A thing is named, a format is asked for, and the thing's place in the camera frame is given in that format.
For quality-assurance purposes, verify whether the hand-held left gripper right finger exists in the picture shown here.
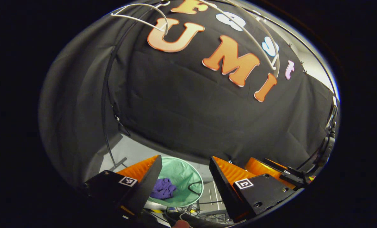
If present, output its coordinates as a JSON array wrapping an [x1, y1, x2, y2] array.
[[209, 156, 296, 223]]

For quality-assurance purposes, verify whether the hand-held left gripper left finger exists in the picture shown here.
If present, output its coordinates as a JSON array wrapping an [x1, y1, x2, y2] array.
[[81, 155, 163, 220]]

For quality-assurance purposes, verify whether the purple corduroy jacket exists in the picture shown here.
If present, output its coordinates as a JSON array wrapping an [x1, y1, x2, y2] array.
[[150, 178, 177, 200]]

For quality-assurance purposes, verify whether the row of small backdrop clips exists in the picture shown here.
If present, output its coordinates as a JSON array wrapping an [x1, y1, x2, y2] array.
[[287, 41, 333, 91]]

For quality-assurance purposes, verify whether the white plastic hanger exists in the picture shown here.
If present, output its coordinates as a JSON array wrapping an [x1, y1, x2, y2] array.
[[200, 0, 281, 78], [110, 3, 170, 35]]

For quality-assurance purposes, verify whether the green laundry hamper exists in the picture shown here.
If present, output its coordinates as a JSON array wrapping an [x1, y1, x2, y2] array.
[[147, 156, 204, 208]]

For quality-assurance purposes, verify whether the black clothes rack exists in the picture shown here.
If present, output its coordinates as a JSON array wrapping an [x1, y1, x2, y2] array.
[[101, 0, 339, 173]]

